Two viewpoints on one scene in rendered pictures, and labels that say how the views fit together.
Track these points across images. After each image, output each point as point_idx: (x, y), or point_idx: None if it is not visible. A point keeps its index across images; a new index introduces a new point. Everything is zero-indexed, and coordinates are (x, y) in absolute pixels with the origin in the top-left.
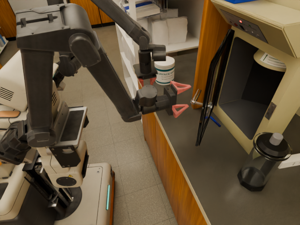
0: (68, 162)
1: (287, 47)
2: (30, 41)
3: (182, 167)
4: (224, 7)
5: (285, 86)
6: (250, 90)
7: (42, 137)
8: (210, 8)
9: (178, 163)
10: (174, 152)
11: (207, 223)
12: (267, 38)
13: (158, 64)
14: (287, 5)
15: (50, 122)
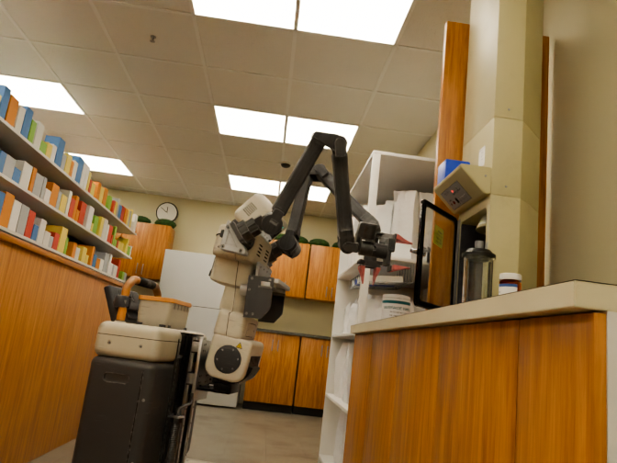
0: (255, 308)
1: (474, 184)
2: (319, 134)
3: (394, 317)
4: (441, 186)
5: (488, 220)
6: None
7: (276, 217)
8: (437, 204)
9: (390, 326)
10: (387, 321)
11: (410, 322)
12: (466, 190)
13: (387, 294)
14: None
15: (287, 208)
